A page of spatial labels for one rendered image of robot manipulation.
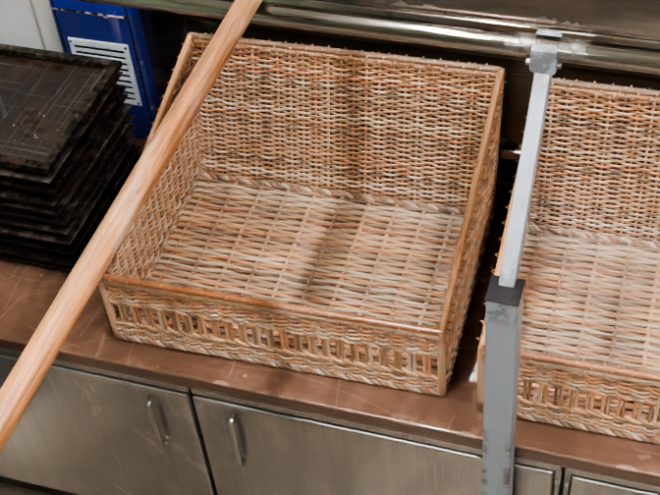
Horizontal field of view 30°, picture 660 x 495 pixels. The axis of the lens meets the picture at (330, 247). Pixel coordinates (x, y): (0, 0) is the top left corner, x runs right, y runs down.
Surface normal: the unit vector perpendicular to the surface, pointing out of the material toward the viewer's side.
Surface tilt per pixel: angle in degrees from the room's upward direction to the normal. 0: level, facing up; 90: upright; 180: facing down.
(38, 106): 0
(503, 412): 90
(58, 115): 0
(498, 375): 90
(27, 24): 90
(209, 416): 90
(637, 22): 70
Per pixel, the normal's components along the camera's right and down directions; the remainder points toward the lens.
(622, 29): -0.31, 0.43
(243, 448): -0.30, 0.71
